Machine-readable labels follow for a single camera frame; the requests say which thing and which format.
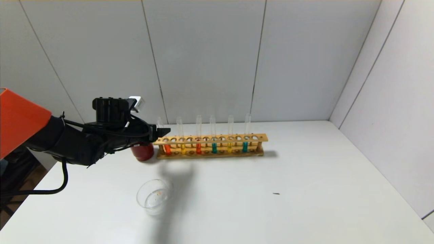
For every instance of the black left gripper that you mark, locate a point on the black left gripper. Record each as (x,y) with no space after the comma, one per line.
(153,133)

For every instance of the test tube with red pigment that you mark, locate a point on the test tube with red pigment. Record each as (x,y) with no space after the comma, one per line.
(168,149)
(198,149)

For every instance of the test tube with yellow pigment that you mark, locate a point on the test tube with yellow pigment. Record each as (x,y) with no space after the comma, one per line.
(229,147)
(183,149)

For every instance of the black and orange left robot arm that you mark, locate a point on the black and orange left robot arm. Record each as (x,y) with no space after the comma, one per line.
(20,118)

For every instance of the test tube with teal pigment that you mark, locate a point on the test tube with teal pigment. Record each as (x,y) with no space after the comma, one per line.
(244,147)
(214,148)

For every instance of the wooden test tube rack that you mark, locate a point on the wooden test tube rack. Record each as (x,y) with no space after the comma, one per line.
(262,137)

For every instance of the dark red cup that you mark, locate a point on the dark red cup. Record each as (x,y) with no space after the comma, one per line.
(144,154)

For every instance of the clear glass dish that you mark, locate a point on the clear glass dish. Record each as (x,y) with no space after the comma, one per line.
(152,200)

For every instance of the dark background furniture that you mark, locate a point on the dark background furniture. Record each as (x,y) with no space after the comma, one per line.
(13,173)

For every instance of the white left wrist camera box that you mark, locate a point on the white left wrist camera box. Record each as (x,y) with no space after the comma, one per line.
(136,101)

